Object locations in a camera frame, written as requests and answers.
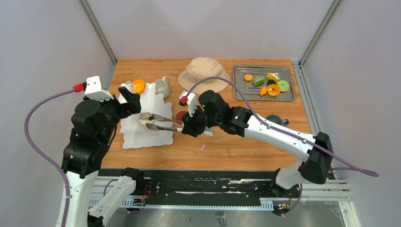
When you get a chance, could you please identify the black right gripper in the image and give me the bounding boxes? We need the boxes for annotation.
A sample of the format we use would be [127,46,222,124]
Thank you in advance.
[181,104,221,138]

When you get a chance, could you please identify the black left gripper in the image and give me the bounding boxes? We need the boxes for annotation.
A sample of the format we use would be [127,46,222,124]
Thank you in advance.
[93,85,141,143]

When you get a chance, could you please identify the orange macaron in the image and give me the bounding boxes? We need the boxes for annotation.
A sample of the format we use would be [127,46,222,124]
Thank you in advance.
[131,79,146,94]

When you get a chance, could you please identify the white chocolate donut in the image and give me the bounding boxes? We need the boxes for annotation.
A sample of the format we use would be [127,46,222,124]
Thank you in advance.
[138,113,155,128]

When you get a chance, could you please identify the metal food tongs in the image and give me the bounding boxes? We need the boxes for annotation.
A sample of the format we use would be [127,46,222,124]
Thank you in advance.
[137,113,215,138]

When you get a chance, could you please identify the white tiered dessert stand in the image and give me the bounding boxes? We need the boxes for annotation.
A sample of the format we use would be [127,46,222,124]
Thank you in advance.
[120,83,173,149]

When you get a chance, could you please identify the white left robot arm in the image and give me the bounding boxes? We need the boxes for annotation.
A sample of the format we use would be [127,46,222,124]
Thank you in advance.
[59,87,145,227]

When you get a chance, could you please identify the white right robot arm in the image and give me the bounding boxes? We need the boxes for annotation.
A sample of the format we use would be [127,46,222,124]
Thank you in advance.
[179,90,333,197]

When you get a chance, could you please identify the white ceramic mug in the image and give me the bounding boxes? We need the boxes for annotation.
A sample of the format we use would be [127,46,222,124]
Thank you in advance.
[154,76,170,99]

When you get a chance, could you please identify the dark red round coaster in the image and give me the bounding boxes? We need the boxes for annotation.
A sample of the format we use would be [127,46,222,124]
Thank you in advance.
[175,111,187,121]

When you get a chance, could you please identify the beige bucket hat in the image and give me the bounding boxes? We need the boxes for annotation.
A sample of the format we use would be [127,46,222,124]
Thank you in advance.
[178,57,230,95]

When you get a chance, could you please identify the small orange round biscuit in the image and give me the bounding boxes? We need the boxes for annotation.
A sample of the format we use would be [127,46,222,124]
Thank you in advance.
[244,74,253,82]

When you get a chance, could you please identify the metal serving tray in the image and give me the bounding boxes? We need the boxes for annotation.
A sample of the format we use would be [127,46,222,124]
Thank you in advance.
[232,65,296,102]

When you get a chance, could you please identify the orange star cookie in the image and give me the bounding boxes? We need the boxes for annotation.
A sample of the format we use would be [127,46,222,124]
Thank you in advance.
[259,87,267,97]

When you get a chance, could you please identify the green macaron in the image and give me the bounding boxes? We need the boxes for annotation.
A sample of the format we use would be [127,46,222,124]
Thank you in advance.
[252,76,266,87]

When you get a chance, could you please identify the grey ceramic mug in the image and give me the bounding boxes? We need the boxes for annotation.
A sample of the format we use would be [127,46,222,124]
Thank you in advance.
[266,114,289,127]

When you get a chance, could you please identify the black round cookie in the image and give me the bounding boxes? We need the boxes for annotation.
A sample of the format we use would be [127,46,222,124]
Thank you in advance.
[267,79,277,86]

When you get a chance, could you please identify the orange frosted donut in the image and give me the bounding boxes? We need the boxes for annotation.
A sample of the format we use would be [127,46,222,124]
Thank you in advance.
[267,84,280,96]

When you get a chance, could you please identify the yellow cake slice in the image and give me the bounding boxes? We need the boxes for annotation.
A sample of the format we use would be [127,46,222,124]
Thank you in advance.
[267,73,281,82]

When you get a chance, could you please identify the green frosted donut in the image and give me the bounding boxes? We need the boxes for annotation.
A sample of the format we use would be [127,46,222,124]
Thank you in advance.
[277,80,290,92]

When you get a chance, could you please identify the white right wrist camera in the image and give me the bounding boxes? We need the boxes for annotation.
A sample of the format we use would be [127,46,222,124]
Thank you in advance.
[179,91,197,117]

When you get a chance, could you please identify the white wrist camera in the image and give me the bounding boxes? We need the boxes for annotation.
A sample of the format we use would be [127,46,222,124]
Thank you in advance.
[179,91,197,117]
[73,75,114,102]

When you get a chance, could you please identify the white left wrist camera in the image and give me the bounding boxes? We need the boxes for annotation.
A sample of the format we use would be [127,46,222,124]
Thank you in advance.
[73,75,114,102]

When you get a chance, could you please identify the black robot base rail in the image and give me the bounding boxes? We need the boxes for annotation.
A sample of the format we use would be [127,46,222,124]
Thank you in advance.
[91,168,351,217]

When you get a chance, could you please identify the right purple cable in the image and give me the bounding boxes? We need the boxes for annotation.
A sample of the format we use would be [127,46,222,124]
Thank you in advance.
[184,76,380,178]

